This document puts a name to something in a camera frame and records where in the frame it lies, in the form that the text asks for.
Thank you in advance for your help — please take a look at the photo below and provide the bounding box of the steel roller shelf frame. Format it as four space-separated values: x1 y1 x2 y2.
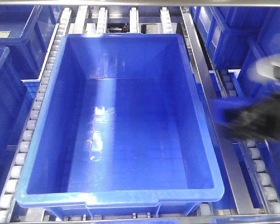
0 7 280 224

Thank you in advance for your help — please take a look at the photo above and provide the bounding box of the blue plastic bottle-shaped part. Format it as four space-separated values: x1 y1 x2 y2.
210 96 256 127

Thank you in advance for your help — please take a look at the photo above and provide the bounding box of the blue tote upper right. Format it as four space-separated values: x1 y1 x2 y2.
189 6 280 70

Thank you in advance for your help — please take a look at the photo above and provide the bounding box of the large blue plastic tote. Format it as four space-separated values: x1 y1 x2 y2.
16 34 224 217

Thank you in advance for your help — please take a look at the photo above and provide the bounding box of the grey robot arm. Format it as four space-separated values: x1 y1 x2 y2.
248 54 280 140

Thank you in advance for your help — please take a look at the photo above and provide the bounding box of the blue tote lower left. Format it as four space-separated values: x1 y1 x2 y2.
0 45 28 187

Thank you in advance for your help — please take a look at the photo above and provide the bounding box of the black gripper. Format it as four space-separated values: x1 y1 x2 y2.
224 93 280 141

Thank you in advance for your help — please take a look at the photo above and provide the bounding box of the blue tote upper left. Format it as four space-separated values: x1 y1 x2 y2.
0 5 61 80

